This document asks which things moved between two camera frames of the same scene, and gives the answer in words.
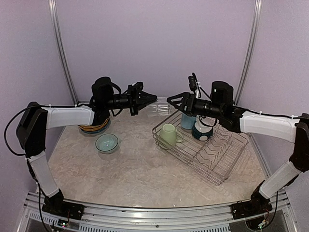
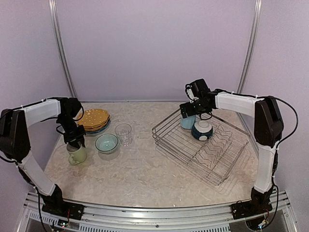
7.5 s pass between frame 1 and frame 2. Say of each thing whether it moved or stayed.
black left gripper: moved
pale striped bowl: stayed
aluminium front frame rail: stayed
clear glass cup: moved
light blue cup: stayed
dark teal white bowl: stayed
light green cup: moved
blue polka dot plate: stayed
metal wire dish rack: stayed
